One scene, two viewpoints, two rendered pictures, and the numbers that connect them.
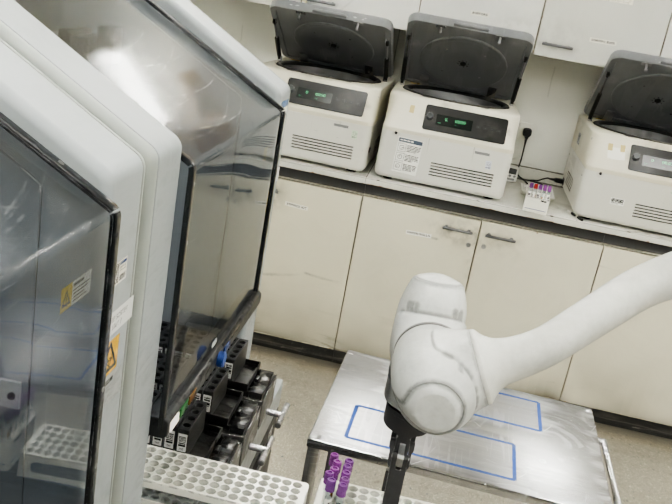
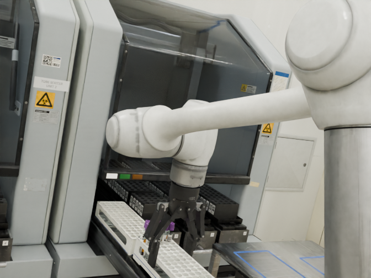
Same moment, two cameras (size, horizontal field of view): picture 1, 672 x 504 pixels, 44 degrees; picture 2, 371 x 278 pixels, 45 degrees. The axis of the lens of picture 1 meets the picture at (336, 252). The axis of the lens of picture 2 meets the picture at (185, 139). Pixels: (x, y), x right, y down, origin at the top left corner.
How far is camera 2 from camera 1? 115 cm
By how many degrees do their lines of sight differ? 51
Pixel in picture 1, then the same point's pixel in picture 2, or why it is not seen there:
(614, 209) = not seen: outside the picture
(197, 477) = (120, 214)
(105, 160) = (48, 9)
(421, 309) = not seen: hidden behind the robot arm
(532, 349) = (174, 112)
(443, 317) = not seen: hidden behind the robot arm
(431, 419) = (109, 136)
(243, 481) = (136, 223)
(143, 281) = (81, 81)
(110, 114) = (86, 9)
